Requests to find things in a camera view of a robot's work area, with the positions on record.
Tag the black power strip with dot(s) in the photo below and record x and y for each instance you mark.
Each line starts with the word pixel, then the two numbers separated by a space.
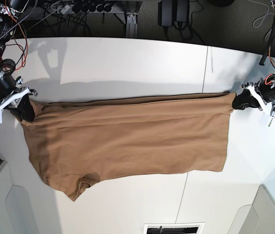
pixel 92 6

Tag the aluminium frame post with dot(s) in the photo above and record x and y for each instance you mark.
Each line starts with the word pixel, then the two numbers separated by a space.
pixel 131 25

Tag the brown t-shirt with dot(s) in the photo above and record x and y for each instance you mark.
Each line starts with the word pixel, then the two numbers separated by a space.
pixel 73 146

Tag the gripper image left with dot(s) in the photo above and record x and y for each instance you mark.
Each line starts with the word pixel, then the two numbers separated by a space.
pixel 16 98

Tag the left grey monitor back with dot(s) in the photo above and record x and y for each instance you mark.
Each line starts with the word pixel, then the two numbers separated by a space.
pixel 16 213

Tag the black power adapter box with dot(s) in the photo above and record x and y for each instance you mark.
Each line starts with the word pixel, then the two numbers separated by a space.
pixel 171 11

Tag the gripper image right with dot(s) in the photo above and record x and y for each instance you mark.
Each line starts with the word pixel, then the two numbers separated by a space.
pixel 259 95

